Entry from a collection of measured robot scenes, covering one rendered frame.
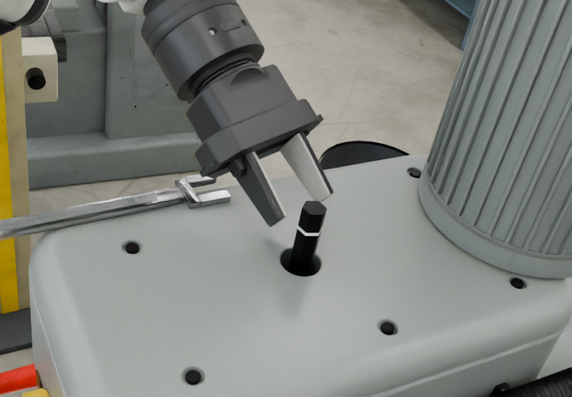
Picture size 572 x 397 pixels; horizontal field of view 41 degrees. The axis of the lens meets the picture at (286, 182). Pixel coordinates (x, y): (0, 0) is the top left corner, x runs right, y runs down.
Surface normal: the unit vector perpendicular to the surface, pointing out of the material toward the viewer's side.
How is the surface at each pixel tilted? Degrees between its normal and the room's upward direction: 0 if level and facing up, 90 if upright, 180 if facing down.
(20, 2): 98
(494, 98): 90
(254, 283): 0
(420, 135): 0
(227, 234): 0
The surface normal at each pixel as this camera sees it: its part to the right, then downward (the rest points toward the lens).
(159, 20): -0.47, 0.14
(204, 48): -0.09, -0.11
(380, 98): 0.16, -0.78
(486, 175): -0.75, 0.30
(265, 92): 0.48, -0.41
